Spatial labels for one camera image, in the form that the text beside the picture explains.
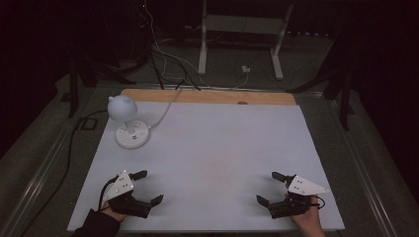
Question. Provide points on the white plug adapter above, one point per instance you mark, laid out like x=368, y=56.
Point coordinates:
x=245, y=69

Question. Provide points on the black stand legs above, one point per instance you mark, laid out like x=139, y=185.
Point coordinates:
x=341, y=89
x=95, y=74

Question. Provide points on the white metal stand frame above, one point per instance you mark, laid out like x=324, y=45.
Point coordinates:
x=242, y=24

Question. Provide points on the white table sheet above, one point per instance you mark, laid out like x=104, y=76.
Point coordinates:
x=214, y=158

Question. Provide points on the metal floor rail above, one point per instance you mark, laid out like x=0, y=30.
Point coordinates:
x=365, y=171
x=39, y=184

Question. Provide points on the black square floor plate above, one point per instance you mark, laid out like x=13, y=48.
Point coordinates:
x=89, y=123

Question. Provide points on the person's right hand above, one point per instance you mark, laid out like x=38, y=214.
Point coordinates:
x=309, y=219

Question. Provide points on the person's left hand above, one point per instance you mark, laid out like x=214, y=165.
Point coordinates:
x=113, y=214

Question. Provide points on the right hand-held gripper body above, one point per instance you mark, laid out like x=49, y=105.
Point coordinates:
x=298, y=197

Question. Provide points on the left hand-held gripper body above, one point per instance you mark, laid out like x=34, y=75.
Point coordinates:
x=122, y=192

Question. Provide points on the white round-head desk lamp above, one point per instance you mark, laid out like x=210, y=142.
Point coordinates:
x=126, y=130

